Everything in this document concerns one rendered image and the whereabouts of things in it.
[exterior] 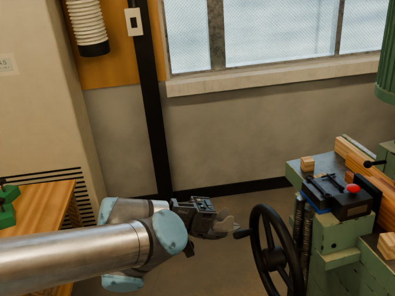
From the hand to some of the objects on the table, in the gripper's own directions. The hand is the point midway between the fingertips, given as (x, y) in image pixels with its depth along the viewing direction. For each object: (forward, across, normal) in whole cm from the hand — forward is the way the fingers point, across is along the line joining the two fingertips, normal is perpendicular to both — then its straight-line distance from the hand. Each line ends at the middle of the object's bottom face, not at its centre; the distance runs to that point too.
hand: (234, 228), depth 103 cm
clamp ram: (+24, -12, -15) cm, 31 cm away
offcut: (+24, +12, -15) cm, 31 cm away
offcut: (+24, -26, -15) cm, 38 cm away
